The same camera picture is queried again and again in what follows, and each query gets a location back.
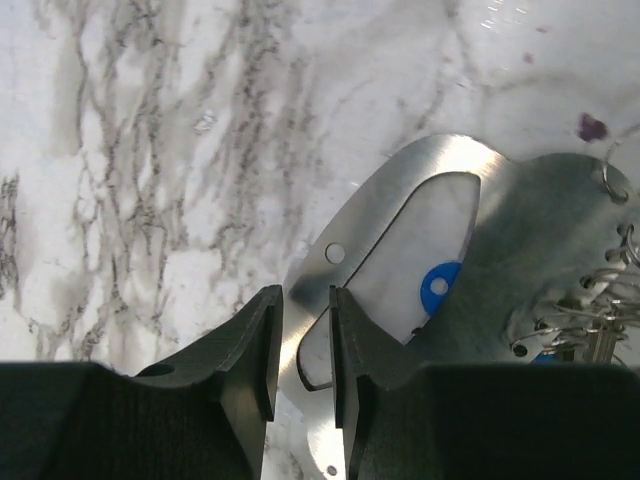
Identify key with blue tag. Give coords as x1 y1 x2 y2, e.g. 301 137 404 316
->
419 261 461 317
531 353 558 365

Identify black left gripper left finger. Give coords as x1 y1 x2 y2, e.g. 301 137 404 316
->
1 285 283 479

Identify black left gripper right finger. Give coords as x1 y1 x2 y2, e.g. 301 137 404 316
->
329 287 639 479

